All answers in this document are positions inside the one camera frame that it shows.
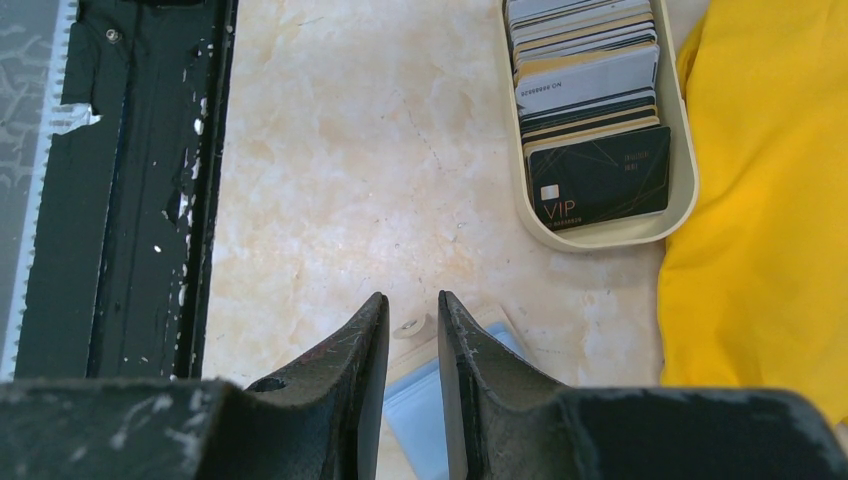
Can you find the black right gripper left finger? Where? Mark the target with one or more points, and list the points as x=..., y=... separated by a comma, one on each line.
x=328, y=402

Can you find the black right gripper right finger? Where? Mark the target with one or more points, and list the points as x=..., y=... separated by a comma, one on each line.
x=501, y=416

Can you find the beige card holder wallet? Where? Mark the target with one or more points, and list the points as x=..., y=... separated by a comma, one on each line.
x=413, y=401

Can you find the black VIP front card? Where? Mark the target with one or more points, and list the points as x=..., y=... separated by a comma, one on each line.
x=601, y=180

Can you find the stack of cards in tray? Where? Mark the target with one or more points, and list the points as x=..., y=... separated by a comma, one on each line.
x=582, y=70

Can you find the yellow jacket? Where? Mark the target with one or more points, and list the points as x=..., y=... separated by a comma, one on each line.
x=753, y=288

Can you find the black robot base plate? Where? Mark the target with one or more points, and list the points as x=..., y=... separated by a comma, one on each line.
x=123, y=250

